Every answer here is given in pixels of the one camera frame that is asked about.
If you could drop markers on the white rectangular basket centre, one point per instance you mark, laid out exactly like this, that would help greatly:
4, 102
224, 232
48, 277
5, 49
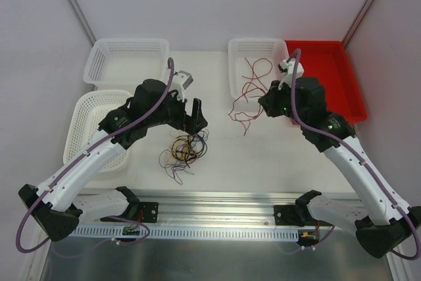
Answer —
252, 66

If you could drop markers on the white rectangular basket back left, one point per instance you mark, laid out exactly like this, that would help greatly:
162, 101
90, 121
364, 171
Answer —
124, 63

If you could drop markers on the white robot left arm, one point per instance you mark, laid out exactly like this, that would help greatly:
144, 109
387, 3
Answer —
55, 204

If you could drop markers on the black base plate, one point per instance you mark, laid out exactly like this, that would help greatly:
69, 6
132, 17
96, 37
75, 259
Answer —
293, 215
146, 212

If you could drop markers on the red plastic tray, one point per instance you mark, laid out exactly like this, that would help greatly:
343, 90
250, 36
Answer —
328, 62

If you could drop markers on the white oval basket left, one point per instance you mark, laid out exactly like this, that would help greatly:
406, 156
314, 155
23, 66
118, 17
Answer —
89, 111

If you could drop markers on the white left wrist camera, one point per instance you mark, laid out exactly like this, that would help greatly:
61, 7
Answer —
180, 82

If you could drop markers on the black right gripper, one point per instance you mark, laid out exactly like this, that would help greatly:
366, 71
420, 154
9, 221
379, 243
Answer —
270, 102

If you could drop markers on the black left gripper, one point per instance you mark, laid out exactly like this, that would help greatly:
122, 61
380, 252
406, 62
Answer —
190, 120

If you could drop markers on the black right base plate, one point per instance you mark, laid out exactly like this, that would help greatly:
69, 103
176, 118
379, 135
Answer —
293, 215

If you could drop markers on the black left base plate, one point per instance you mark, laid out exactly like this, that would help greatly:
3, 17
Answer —
146, 212

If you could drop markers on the aluminium mounting rail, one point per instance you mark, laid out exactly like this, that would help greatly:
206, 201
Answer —
175, 209

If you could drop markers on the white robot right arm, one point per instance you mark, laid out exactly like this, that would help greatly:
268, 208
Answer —
385, 220

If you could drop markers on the white rectangular basket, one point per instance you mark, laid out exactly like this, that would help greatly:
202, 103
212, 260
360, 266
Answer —
124, 63
252, 66

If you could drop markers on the white slotted cable duct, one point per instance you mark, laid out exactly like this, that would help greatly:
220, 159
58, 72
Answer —
186, 233

